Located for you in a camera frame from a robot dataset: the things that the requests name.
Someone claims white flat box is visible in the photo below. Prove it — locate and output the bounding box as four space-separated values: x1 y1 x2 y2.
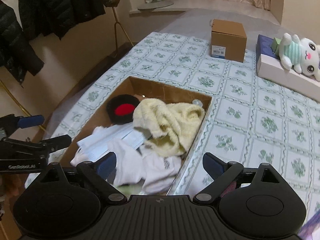
256 34 320 94

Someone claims black down jacket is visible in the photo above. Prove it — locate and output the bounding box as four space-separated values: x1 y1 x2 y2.
16 0 105 40
0 0 45 88

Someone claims white printed sock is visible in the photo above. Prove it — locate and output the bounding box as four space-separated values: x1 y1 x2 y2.
140 152 183 195

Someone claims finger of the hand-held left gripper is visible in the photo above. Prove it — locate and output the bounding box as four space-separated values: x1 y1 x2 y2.
0 134 72 159
0 114 45 130

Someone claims cream fuzzy cloth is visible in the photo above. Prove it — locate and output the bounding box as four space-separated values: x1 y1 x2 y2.
132 98 205 157

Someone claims lavender cloth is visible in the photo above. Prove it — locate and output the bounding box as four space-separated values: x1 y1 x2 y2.
297 214 320 240

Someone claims small cardboard box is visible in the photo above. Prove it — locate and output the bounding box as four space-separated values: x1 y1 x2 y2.
211 19 247 63

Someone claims white cat plush toy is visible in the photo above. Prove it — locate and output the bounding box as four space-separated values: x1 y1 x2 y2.
279 33 320 81

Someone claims cardboard tray box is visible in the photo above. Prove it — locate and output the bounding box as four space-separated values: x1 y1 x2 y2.
61 76 213 195

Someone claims grey bed sheet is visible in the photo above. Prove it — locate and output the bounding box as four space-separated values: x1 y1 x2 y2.
139 7 320 47

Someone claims small green box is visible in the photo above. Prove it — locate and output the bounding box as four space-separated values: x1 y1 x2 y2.
272 37 283 54

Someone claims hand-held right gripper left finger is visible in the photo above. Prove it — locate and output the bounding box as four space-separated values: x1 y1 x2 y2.
37 152 128 203

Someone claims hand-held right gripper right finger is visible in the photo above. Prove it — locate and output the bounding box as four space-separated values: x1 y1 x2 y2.
194 152 283 203

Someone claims light green cloth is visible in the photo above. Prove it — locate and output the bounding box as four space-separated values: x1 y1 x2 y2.
117 184 140 195

